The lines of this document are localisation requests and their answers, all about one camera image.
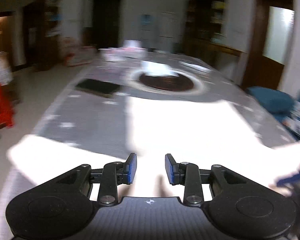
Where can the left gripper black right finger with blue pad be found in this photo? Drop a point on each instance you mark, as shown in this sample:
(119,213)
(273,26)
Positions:
(180,173)

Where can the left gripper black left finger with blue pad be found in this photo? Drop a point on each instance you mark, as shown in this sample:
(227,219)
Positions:
(119,172)

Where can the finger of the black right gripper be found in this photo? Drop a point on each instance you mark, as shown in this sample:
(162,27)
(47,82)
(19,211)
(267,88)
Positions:
(288,180)

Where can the cream white garment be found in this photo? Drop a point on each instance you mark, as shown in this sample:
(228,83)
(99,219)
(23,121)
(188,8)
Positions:
(201,133)

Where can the teal blue cushion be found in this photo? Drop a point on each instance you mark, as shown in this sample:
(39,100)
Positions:
(274,101)

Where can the black tablet device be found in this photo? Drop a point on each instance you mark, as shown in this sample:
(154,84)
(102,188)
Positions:
(97,87)

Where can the round black induction cooktop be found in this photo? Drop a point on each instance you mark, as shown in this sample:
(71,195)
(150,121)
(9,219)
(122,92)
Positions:
(184,83)

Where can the white paper sheet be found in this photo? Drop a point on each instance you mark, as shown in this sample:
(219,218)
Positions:
(157,69)

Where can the white remote control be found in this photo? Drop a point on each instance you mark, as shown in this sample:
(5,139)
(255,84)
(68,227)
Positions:
(196,67)

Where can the pink white tissue box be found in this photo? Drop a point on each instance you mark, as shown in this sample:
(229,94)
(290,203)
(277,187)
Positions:
(131,49)

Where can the dark wooden side table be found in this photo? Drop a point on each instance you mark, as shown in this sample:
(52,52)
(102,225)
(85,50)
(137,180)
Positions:
(230,62)

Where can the white refrigerator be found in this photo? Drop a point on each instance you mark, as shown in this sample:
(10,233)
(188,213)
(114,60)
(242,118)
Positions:
(167,22)

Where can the water dispenser with blue bottle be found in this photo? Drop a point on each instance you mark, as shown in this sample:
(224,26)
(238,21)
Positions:
(146,30)

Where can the dark wooden door with glass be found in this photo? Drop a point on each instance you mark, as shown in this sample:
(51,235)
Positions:
(271,43)

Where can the dark wooden shelf cabinet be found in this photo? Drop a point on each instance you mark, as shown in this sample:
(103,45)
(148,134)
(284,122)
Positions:
(203,21)

